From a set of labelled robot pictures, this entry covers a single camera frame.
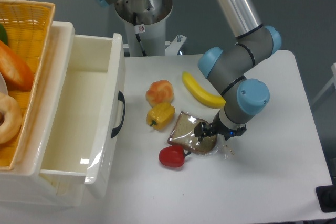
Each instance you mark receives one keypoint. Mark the green vegetable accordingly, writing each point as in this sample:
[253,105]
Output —
[3,35]

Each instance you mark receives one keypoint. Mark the white plastic drawer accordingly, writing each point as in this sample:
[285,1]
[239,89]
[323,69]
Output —
[80,144]

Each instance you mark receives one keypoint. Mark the white frame at right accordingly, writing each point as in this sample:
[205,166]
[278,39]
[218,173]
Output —
[327,90]

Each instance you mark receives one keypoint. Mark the black device at edge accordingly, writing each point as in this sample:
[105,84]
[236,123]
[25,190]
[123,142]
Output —
[326,198]

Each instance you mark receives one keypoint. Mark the yellow bell pepper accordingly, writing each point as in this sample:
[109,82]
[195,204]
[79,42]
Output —
[160,115]

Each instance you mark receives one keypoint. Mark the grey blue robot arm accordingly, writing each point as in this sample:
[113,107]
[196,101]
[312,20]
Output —
[225,70]

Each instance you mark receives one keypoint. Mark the yellow banana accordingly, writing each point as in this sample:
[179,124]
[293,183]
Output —
[200,94]

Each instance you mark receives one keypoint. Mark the orange baguette loaf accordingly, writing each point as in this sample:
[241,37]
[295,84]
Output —
[15,70]

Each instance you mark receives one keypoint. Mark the black drawer handle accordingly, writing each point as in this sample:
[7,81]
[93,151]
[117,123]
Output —
[121,115]

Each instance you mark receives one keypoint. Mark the red bell pepper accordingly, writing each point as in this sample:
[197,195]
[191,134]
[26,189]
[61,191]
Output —
[173,156]

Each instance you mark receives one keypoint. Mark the toast slice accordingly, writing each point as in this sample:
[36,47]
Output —
[183,135]

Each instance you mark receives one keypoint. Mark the yellow wicker basket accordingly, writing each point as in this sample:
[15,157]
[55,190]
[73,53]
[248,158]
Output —
[27,24]

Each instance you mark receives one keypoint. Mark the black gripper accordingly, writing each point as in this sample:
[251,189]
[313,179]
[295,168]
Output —
[202,130]

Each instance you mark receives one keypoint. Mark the beige bagel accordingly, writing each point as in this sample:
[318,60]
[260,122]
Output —
[12,115]

